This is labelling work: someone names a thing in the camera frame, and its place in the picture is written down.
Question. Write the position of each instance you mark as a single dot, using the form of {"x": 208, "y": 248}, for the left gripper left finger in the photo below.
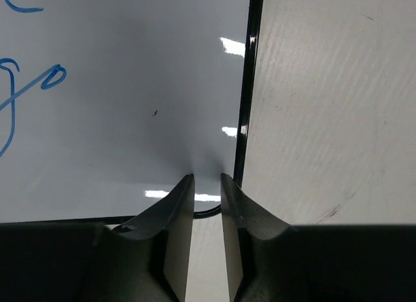
{"x": 147, "y": 257}

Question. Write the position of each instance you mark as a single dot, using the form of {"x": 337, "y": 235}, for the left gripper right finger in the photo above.
{"x": 263, "y": 260}

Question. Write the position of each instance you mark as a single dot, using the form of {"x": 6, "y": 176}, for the small black-framed whiteboard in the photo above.
{"x": 107, "y": 104}

